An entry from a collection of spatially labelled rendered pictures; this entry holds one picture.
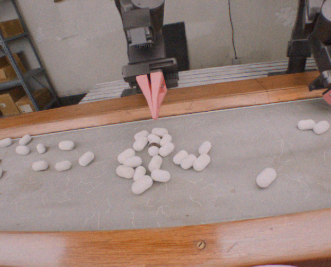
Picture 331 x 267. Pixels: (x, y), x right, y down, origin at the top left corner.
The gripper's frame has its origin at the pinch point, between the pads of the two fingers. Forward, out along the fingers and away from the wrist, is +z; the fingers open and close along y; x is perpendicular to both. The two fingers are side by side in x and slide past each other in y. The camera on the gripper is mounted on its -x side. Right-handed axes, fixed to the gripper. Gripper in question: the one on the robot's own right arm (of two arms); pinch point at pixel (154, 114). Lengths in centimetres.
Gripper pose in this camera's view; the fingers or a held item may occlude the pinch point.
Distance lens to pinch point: 37.2
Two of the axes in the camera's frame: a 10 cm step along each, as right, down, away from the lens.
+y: 9.9, -1.2, -1.1
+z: 0.9, 9.6, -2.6
